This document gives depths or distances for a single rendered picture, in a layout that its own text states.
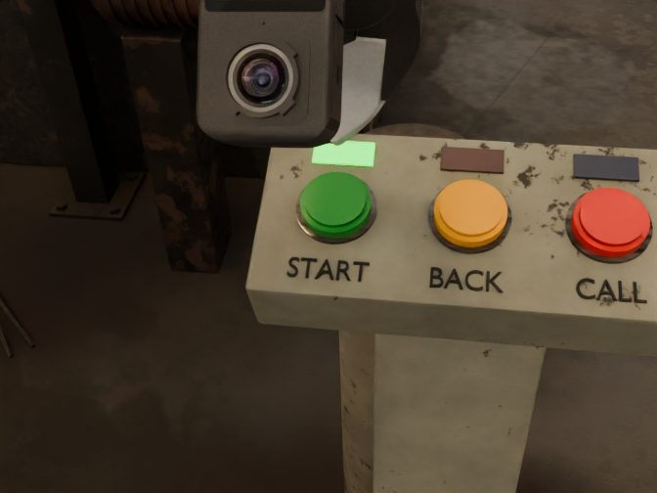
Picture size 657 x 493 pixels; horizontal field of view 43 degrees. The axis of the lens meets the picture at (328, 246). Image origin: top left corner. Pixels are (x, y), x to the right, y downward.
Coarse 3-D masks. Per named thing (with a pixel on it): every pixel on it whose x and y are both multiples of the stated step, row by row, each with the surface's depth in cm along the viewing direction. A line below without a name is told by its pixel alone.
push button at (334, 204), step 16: (320, 176) 48; (336, 176) 47; (352, 176) 47; (304, 192) 47; (320, 192) 47; (336, 192) 47; (352, 192) 47; (368, 192) 47; (304, 208) 47; (320, 208) 46; (336, 208) 46; (352, 208) 46; (368, 208) 46; (320, 224) 46; (336, 224) 46; (352, 224) 46
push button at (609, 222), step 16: (592, 192) 46; (608, 192) 45; (624, 192) 46; (576, 208) 45; (592, 208) 45; (608, 208) 45; (624, 208) 45; (640, 208) 45; (576, 224) 45; (592, 224) 44; (608, 224) 44; (624, 224) 44; (640, 224) 44; (592, 240) 44; (608, 240) 44; (624, 240) 44; (640, 240) 44; (608, 256) 44
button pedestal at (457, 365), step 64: (384, 192) 48; (512, 192) 47; (576, 192) 47; (640, 192) 46; (256, 256) 46; (320, 256) 46; (384, 256) 46; (448, 256) 45; (512, 256) 45; (576, 256) 45; (640, 256) 45; (320, 320) 48; (384, 320) 47; (448, 320) 46; (512, 320) 45; (576, 320) 44; (640, 320) 43; (384, 384) 52; (448, 384) 51; (512, 384) 50; (384, 448) 56; (448, 448) 55; (512, 448) 54
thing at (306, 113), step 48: (240, 0) 27; (288, 0) 27; (336, 0) 27; (240, 48) 27; (288, 48) 26; (336, 48) 27; (240, 96) 27; (288, 96) 26; (336, 96) 28; (240, 144) 28; (288, 144) 27
